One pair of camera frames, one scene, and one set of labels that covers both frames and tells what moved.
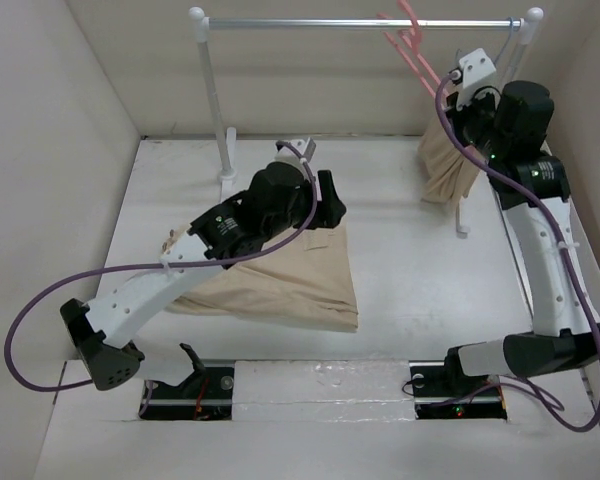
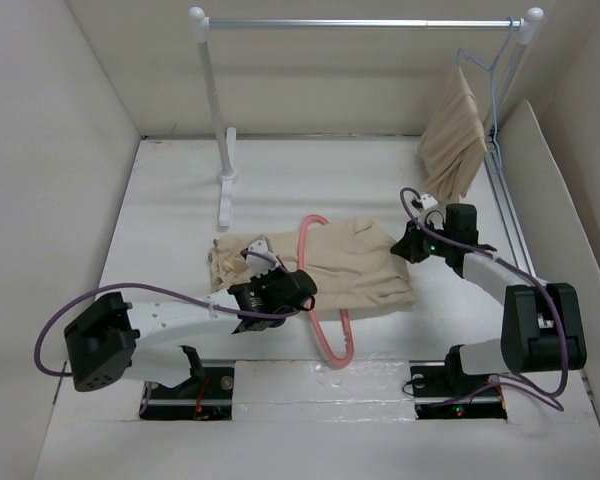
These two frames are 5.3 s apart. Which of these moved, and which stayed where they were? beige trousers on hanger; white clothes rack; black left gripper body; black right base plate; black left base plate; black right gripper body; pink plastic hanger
Moved: pink plastic hanger; black right gripper body; black left gripper body
Stayed: black right base plate; white clothes rack; black left base plate; beige trousers on hanger
